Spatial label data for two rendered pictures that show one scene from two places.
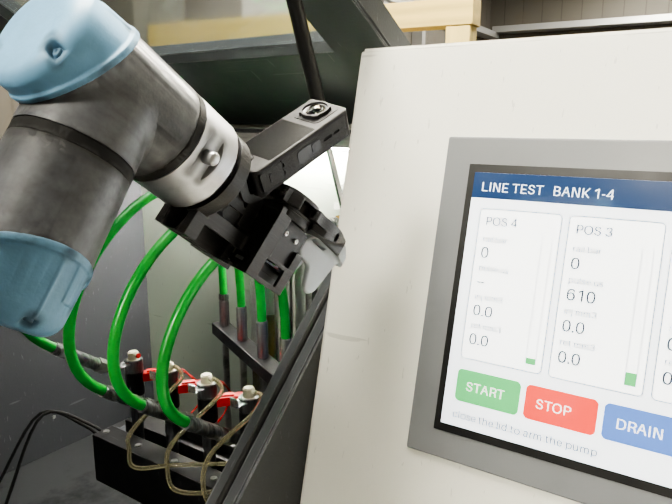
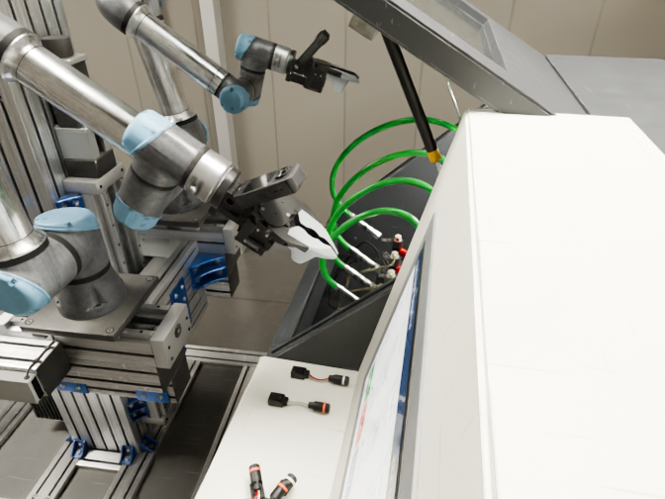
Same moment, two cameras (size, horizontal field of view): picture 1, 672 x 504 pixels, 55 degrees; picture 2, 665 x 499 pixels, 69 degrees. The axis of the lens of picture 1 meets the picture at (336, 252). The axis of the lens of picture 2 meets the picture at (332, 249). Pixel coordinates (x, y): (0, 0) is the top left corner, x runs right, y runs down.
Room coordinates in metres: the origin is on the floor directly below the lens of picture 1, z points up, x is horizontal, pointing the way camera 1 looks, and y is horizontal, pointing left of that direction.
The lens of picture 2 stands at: (0.38, -0.60, 1.76)
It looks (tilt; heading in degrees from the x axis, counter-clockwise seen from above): 33 degrees down; 68
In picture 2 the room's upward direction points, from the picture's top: straight up
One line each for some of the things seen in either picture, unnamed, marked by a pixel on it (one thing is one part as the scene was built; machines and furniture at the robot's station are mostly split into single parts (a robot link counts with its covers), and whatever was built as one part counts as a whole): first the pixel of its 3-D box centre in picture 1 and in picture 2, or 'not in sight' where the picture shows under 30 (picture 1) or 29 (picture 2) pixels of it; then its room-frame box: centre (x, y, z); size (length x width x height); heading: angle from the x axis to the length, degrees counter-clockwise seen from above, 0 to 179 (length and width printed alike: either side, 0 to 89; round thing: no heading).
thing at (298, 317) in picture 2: not in sight; (311, 297); (0.75, 0.45, 0.87); 0.62 x 0.04 x 0.16; 55
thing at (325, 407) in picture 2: not in sight; (299, 403); (0.56, 0.01, 0.99); 0.12 x 0.02 x 0.02; 145
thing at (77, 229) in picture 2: not in sight; (70, 241); (0.20, 0.44, 1.20); 0.13 x 0.12 x 0.14; 57
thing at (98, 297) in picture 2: not in sight; (87, 282); (0.20, 0.44, 1.09); 0.15 x 0.15 x 0.10
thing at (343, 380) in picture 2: not in sight; (320, 375); (0.62, 0.06, 0.99); 0.12 x 0.02 x 0.02; 145
